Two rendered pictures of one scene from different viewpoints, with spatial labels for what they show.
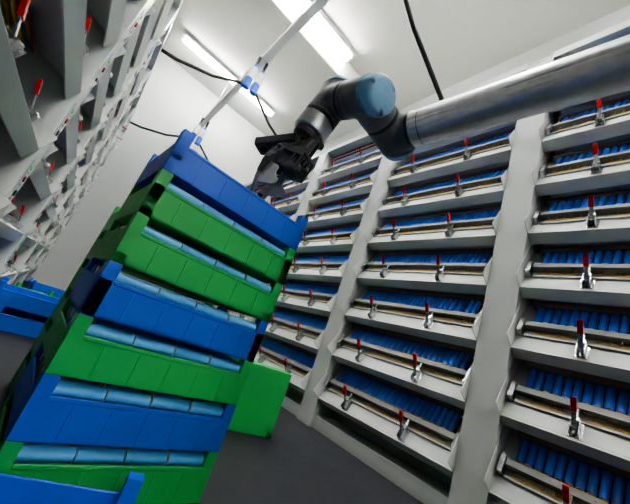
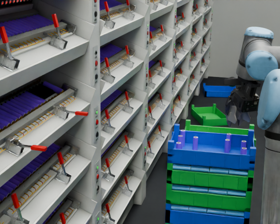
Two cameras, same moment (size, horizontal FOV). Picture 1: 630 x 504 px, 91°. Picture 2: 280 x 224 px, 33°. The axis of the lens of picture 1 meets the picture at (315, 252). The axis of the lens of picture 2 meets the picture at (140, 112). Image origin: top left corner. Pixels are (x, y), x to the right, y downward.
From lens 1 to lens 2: 136 cm
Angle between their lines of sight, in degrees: 60
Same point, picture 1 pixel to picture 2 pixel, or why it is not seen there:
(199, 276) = (202, 200)
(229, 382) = not seen: outside the picture
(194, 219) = (189, 177)
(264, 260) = (233, 182)
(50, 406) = not seen: outside the picture
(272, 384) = not seen: outside the picture
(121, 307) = (177, 218)
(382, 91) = (260, 67)
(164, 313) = (193, 217)
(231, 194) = (201, 158)
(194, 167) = (178, 156)
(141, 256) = (175, 199)
